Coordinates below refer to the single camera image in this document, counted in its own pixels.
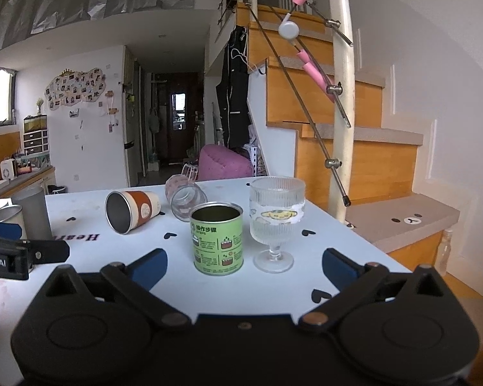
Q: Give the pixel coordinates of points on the white countertop appliance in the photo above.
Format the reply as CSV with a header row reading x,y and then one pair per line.
x,y
8,169

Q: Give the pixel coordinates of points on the grey bear face stair mat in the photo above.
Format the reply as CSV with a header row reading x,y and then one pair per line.
x,y
402,219

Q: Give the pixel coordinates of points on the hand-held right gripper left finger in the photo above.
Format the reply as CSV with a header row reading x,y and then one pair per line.
x,y
149,264

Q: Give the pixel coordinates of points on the brown paper cup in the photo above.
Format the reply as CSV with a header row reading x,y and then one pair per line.
x,y
139,209

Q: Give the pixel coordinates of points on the black hanging garment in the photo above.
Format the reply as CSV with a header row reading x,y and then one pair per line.
x,y
233,88

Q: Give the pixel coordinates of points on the pink pouf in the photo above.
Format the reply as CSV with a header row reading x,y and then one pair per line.
x,y
223,163

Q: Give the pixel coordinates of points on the grey frosted cup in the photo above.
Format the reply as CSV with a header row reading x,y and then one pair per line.
x,y
33,213

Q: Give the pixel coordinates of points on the silver metal tin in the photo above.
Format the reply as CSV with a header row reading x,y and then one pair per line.
x,y
6,216

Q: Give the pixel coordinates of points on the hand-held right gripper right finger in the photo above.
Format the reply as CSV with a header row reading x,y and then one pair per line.
x,y
341,267

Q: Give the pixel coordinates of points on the ribbed glass goblet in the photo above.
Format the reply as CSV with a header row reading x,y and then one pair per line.
x,y
275,221

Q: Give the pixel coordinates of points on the white railing post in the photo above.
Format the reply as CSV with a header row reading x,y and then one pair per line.
x,y
343,88

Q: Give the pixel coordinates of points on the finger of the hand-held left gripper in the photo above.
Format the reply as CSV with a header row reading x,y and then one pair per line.
x,y
48,250
4,230

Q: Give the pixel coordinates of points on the short pink foam tube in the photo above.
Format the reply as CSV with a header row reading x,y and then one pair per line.
x,y
316,71

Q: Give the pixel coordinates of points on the wooden staircase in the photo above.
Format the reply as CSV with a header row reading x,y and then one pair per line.
x,y
382,161

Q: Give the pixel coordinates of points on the metal stair railing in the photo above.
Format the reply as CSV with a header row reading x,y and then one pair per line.
x,y
283,76

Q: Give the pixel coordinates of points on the glass fish tank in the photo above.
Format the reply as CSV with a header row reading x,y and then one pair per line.
x,y
35,124

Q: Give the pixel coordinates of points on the green tin can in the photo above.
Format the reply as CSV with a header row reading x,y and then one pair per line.
x,y
218,245

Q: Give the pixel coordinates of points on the cloud shaped photo collage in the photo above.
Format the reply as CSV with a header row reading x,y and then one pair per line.
x,y
74,88

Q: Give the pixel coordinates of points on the clear glass tumbler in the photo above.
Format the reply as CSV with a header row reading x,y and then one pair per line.
x,y
185,199

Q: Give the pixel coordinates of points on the silver pleated curtain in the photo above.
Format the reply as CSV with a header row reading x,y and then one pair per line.
x,y
84,0

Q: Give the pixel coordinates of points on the window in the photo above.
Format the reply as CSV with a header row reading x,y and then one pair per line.
x,y
2,96

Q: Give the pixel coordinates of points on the white round device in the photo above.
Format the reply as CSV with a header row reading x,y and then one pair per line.
x,y
288,29

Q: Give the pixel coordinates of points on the white drawer unit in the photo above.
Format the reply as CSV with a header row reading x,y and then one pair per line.
x,y
36,143

